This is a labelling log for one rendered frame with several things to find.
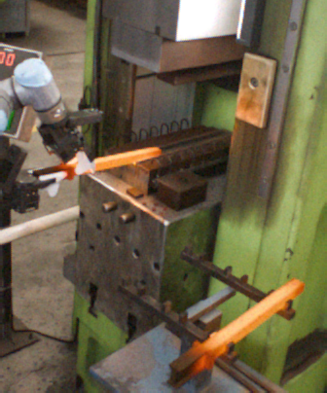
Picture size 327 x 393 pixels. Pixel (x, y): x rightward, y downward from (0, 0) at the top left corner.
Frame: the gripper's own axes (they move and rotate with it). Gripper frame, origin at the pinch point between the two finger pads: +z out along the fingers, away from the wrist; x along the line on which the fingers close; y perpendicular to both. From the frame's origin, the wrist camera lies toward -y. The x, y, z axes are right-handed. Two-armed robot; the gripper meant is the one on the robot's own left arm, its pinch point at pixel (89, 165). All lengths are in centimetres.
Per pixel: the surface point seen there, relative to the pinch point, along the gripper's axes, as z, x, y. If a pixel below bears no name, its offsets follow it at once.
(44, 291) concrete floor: 106, -75, 17
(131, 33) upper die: -21.9, -3.8, -29.5
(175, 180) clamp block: 12.0, 14.5, -14.7
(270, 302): 8, 62, 2
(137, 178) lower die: 12.8, 3.3, -9.9
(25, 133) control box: 6.6, -38.5, -1.2
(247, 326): 3, 64, 11
